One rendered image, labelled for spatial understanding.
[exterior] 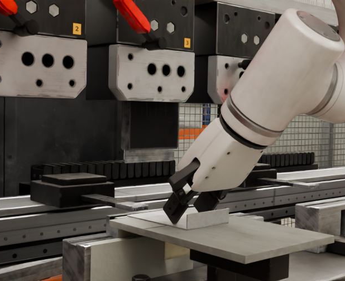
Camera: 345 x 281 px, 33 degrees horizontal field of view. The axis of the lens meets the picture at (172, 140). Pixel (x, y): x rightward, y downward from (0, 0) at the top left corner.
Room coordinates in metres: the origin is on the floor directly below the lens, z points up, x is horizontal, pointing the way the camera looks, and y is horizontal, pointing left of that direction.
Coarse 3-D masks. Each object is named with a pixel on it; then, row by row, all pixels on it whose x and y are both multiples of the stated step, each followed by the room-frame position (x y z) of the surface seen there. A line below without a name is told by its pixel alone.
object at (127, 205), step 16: (48, 176) 1.08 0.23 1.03; (64, 176) 1.08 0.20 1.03; (80, 176) 1.09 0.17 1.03; (96, 176) 1.09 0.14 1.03; (32, 192) 1.09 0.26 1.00; (48, 192) 1.05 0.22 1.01; (64, 192) 1.03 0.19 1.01; (80, 192) 1.05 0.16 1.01; (96, 192) 1.07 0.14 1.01; (112, 192) 1.10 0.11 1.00; (128, 208) 0.94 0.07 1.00; (144, 208) 0.95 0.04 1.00
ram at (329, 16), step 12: (204, 0) 0.95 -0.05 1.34; (216, 0) 0.96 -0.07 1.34; (228, 0) 0.98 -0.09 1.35; (240, 0) 1.00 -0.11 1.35; (252, 0) 1.02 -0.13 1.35; (264, 0) 1.04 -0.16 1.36; (276, 0) 1.06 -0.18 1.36; (288, 0) 1.08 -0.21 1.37; (276, 12) 1.06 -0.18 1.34; (312, 12) 1.13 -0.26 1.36; (324, 12) 1.16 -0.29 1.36; (336, 24) 1.19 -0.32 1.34
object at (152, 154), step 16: (128, 112) 0.88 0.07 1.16; (144, 112) 0.90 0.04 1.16; (160, 112) 0.92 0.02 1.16; (176, 112) 0.94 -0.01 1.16; (128, 128) 0.88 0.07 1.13; (144, 128) 0.90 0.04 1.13; (160, 128) 0.92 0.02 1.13; (176, 128) 0.94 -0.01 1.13; (128, 144) 0.88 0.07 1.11; (144, 144) 0.90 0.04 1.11; (160, 144) 0.92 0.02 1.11; (176, 144) 0.94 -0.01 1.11; (128, 160) 0.89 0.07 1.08; (144, 160) 0.91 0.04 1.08; (160, 160) 0.93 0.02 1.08
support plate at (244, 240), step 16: (112, 224) 0.84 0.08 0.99; (128, 224) 0.82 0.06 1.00; (144, 224) 0.82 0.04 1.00; (160, 224) 0.82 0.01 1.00; (224, 224) 0.83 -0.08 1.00; (240, 224) 0.83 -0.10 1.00; (256, 224) 0.84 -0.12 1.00; (272, 224) 0.84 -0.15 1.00; (160, 240) 0.76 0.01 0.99; (176, 240) 0.74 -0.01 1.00; (192, 240) 0.72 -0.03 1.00; (208, 240) 0.72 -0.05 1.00; (224, 240) 0.73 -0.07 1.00; (240, 240) 0.73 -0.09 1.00; (256, 240) 0.73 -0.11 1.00; (272, 240) 0.73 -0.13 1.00; (288, 240) 0.73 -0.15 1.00; (304, 240) 0.74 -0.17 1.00; (320, 240) 0.75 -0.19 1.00; (224, 256) 0.68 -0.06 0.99; (240, 256) 0.66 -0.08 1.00; (256, 256) 0.66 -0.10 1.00; (272, 256) 0.68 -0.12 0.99
